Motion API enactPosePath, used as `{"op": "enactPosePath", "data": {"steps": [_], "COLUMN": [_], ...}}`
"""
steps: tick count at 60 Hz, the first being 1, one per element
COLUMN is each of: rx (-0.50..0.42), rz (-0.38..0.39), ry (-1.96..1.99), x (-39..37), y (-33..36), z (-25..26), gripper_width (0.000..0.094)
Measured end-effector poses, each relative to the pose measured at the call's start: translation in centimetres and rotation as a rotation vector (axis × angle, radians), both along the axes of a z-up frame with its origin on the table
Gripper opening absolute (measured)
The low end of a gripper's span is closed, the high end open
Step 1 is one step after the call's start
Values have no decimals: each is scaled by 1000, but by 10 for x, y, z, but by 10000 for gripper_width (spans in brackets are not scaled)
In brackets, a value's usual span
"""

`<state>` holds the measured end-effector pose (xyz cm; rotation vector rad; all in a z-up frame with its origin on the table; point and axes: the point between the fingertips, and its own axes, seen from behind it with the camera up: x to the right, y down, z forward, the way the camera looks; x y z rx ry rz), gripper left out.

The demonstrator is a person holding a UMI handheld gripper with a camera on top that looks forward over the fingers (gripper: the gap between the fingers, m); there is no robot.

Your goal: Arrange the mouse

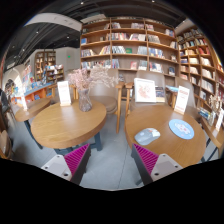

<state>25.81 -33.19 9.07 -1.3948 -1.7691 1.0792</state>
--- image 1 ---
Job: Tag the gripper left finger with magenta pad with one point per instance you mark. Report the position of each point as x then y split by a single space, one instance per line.
71 166

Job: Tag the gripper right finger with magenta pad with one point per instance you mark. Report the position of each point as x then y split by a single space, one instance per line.
152 166

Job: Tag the grey computer mouse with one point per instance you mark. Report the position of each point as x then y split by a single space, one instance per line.
146 136

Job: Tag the round blue mouse pad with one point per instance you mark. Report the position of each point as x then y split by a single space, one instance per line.
181 129

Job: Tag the round wooden table right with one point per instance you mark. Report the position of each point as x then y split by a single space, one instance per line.
184 152

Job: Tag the round wooden table left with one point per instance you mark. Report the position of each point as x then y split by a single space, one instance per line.
65 127

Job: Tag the small round wooden table far-left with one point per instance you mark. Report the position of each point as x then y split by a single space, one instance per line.
34 108

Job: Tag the white picture book display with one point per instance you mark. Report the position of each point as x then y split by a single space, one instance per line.
144 90

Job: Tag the orange display counter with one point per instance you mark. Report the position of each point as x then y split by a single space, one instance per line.
32 93

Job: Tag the wooden chair with beige back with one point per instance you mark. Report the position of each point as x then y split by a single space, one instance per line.
106 88

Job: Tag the white sign card right table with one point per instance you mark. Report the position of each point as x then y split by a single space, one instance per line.
182 99

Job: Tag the white sign card table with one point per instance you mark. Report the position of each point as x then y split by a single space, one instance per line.
182 99
64 93

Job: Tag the white sign card left table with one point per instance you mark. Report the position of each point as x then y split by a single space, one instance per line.
64 93

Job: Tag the wooden chair behind right table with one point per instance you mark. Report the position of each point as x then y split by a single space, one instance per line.
160 88

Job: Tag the glass vase with dried flowers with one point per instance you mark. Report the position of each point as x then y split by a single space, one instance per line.
84 80

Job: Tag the distant wooden bookshelf left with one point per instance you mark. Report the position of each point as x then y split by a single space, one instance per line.
46 68

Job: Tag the large wooden bookshelf centre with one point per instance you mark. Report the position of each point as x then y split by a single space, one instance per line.
130 44

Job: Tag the wooden bookshelf right wall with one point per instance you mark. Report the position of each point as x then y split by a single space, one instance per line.
200 64

